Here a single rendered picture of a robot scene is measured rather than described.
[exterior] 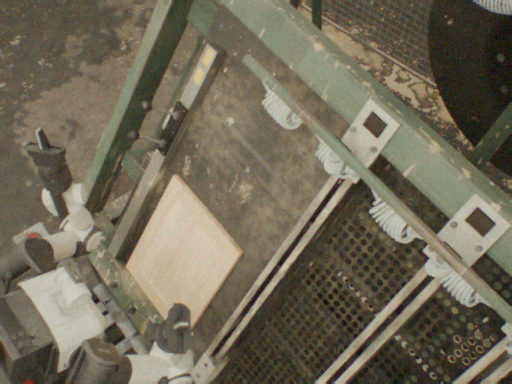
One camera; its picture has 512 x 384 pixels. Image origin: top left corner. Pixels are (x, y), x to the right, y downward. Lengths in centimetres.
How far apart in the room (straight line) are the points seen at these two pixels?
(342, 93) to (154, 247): 102
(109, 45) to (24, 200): 128
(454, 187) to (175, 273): 112
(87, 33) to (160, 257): 253
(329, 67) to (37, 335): 107
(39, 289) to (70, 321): 14
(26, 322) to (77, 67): 267
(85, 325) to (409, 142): 104
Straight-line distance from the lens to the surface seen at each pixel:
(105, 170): 239
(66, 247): 211
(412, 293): 161
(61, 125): 398
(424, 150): 144
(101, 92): 410
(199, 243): 207
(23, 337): 183
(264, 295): 184
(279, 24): 165
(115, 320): 249
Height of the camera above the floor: 305
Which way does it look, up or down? 59 degrees down
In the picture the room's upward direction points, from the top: 5 degrees clockwise
